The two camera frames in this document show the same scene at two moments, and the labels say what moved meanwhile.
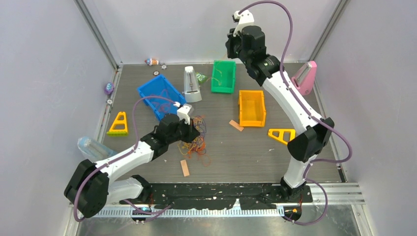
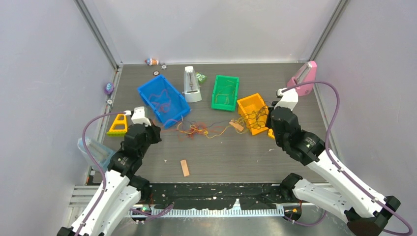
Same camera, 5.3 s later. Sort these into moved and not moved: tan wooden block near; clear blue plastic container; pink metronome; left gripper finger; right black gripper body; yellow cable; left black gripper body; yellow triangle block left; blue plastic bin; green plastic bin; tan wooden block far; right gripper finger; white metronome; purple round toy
Moved: left gripper finger; right gripper finger; left black gripper body; right black gripper body; green plastic bin; yellow cable
Not moved: clear blue plastic container; tan wooden block far; white metronome; pink metronome; tan wooden block near; purple round toy; blue plastic bin; yellow triangle block left
